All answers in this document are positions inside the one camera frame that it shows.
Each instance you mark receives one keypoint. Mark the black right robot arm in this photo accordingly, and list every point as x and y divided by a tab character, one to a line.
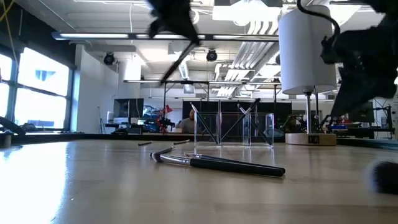
388	4

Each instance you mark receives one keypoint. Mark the large window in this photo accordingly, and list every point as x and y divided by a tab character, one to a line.
40	102

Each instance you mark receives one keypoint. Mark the red desk device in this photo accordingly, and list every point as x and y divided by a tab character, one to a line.
168	109

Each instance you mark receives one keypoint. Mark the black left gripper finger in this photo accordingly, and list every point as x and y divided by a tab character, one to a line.
193	29
186	31

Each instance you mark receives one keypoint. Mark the black computer monitor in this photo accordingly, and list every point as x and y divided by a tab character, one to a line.
129	108
362	115

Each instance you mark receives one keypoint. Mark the fan-head black makeup brush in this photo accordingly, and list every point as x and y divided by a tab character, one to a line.
385	177

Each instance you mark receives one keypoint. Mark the dark-head black makeup brush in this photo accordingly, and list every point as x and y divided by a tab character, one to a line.
241	119

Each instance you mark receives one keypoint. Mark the black round ceiling spotlight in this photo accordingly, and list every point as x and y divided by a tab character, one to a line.
109	58
211	55

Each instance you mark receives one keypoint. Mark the silver ceiling duct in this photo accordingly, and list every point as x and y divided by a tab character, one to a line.
248	53

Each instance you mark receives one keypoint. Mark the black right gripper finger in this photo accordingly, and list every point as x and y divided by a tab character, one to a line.
345	93
373	95

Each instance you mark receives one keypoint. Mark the clear acrylic organizer box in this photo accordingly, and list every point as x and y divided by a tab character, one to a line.
231	141

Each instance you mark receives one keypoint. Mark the long ceiling light bar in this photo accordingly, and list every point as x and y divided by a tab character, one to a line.
93	35

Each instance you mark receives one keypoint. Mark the person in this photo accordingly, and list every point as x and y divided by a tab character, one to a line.
187	124

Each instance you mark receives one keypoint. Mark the white shade wooden base lamp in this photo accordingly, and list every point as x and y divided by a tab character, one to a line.
304	62

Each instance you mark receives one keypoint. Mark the white canister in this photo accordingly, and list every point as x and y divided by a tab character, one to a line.
110	117

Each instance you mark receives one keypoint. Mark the large black makeup brush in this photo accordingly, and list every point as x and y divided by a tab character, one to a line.
175	65

